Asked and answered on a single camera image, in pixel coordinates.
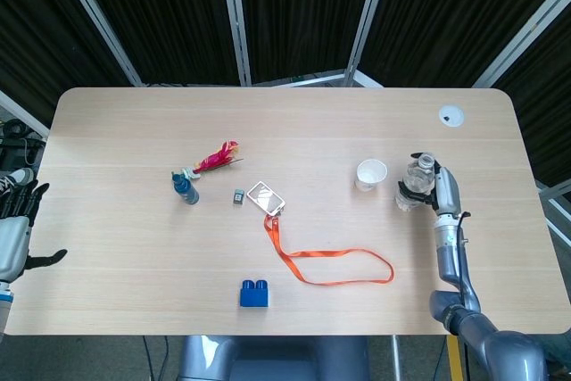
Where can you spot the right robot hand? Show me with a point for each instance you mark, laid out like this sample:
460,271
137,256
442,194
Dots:
448,193

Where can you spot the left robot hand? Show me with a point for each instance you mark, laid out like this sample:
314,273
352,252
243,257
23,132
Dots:
11,240

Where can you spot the transparent plastic water bottle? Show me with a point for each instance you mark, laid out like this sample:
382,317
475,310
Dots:
417,180

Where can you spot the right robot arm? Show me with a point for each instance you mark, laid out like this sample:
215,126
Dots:
450,256

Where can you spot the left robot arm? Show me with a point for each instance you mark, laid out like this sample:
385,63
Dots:
3,307

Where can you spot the white bottle cap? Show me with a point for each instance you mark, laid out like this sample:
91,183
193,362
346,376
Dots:
450,115

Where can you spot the white paper cup blue flower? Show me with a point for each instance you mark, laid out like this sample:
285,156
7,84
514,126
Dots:
370,173

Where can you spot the blue spray bottle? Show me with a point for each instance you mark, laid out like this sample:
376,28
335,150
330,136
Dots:
189,193

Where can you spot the white sneaker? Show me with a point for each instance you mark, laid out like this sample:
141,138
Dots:
18,175

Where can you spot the black curtain panel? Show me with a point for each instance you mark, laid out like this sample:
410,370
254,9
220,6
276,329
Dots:
446,10
303,10
544,109
169,10
44,19

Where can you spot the metal table leg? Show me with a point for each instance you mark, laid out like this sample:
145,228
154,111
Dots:
396,358

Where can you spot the clear badge holder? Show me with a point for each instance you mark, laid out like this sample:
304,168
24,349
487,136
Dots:
265,196

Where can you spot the blue toy building block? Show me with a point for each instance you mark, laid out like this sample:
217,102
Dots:
254,296

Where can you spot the red feather shuttlecock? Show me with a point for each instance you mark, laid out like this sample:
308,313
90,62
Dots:
216,160

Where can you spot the grey robot torso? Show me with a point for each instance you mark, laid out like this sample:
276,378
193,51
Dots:
276,358

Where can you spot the white metal frame post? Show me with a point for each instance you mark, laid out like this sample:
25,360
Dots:
22,113
99,19
235,19
368,19
522,44
553,188

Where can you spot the metal frame foot bar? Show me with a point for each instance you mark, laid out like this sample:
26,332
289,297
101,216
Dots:
308,79
370,80

